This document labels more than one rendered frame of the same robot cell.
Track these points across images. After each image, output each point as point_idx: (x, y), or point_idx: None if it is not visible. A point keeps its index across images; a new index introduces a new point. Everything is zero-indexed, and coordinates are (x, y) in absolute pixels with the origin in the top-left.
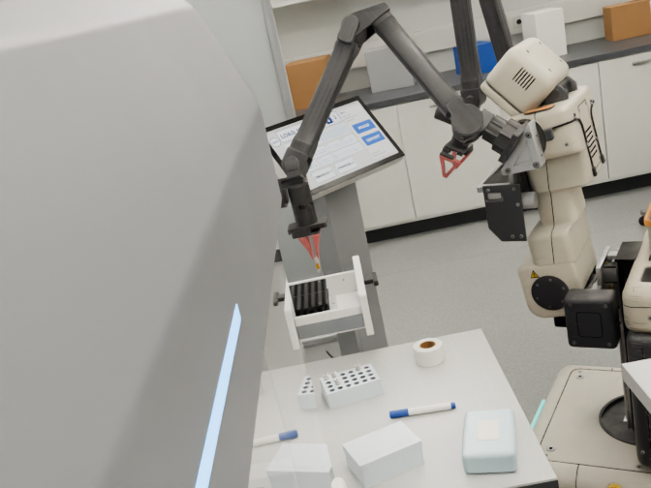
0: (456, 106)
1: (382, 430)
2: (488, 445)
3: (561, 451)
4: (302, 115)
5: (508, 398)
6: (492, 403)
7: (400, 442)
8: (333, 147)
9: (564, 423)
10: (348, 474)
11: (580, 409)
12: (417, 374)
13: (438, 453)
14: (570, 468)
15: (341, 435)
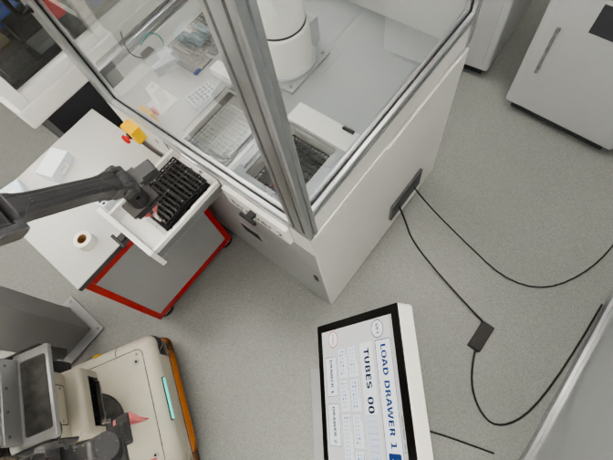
0: None
1: (55, 167)
2: (7, 188)
3: (129, 362)
4: (409, 414)
5: (29, 235)
6: (35, 228)
7: (42, 166)
8: (357, 427)
9: (140, 391)
10: (71, 155)
11: (138, 412)
12: (87, 227)
13: (41, 186)
14: (119, 352)
15: (92, 170)
